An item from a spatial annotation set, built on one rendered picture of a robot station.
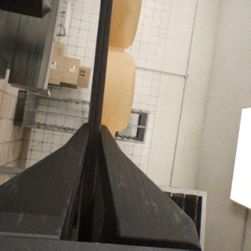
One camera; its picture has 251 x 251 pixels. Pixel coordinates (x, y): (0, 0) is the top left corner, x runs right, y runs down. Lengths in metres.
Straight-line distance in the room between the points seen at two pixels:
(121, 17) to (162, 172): 4.48
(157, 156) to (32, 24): 4.15
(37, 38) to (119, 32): 0.35
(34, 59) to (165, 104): 4.16
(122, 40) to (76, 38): 4.44
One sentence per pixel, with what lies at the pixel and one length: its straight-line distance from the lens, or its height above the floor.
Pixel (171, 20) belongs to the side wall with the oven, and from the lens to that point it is 4.96.
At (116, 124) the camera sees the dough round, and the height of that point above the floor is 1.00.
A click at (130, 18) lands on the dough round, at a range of 0.16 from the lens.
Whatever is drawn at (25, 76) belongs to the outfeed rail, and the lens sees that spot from 0.48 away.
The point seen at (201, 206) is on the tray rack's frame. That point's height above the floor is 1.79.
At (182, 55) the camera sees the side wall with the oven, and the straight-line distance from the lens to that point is 4.83.
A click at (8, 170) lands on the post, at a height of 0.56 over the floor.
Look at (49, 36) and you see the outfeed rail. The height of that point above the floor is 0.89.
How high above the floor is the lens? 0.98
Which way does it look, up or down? 8 degrees up
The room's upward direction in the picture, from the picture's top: 99 degrees clockwise
